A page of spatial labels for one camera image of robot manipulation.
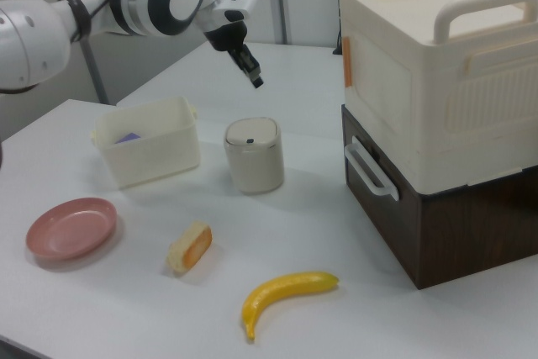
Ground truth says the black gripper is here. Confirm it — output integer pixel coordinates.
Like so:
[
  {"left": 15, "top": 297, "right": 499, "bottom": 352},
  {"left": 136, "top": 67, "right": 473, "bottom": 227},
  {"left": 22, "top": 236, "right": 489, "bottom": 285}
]
[{"left": 203, "top": 21, "right": 266, "bottom": 90}]

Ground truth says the cream lidded trash can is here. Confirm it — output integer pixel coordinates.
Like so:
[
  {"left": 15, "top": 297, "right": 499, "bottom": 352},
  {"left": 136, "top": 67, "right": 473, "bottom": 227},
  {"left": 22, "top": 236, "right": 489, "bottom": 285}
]
[{"left": 222, "top": 116, "right": 286, "bottom": 196}]

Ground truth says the orange box latch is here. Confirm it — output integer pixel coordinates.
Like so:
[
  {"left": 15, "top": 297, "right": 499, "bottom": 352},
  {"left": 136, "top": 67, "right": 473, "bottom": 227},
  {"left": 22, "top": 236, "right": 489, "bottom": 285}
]
[{"left": 342, "top": 36, "right": 354, "bottom": 89}]

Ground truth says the white plastic basket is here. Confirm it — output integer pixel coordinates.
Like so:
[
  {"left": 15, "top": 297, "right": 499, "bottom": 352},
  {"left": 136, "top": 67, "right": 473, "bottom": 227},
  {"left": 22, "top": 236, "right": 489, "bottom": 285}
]
[{"left": 90, "top": 95, "right": 202, "bottom": 191}]

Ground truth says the purple item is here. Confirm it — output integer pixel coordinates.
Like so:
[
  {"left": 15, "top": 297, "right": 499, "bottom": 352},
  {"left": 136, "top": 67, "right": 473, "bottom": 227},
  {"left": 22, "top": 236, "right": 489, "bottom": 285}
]
[{"left": 114, "top": 131, "right": 142, "bottom": 145}]

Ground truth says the cream plastic storage box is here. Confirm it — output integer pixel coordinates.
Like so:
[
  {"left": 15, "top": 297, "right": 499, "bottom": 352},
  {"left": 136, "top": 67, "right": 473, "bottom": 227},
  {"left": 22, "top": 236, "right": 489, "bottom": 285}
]
[{"left": 338, "top": 0, "right": 538, "bottom": 192}]

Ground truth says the toy bread slice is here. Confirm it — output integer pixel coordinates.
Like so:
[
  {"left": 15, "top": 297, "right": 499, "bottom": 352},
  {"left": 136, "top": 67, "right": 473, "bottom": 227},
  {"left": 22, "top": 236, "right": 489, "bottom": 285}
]
[{"left": 166, "top": 219, "right": 214, "bottom": 274}]

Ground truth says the yellow toy banana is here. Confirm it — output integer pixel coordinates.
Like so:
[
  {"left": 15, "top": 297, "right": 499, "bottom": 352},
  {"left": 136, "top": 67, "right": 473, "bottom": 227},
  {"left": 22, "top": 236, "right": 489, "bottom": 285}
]
[{"left": 240, "top": 271, "right": 340, "bottom": 344}]

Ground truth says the pink plastic plate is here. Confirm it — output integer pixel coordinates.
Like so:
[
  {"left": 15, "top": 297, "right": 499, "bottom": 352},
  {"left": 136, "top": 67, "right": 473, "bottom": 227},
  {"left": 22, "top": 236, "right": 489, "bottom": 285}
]
[{"left": 24, "top": 197, "right": 119, "bottom": 261}]

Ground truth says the dark brown wooden drawer box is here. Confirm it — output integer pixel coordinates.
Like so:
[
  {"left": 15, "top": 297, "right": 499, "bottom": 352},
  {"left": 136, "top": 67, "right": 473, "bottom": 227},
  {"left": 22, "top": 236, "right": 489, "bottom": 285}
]
[{"left": 340, "top": 104, "right": 538, "bottom": 291}]

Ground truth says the black cable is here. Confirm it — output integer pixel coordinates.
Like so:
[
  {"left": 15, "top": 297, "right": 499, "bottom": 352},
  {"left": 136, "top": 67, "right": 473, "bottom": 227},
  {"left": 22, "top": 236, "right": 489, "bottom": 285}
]
[{"left": 333, "top": 0, "right": 347, "bottom": 56}]

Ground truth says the white drawer handle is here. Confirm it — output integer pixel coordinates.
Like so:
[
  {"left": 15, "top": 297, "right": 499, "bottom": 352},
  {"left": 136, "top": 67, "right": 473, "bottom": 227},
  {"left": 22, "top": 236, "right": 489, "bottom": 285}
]
[{"left": 344, "top": 135, "right": 400, "bottom": 201}]

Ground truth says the cream box handle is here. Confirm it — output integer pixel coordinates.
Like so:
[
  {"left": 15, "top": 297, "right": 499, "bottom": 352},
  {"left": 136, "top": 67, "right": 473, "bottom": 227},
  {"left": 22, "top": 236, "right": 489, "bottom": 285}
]
[{"left": 433, "top": 0, "right": 538, "bottom": 47}]

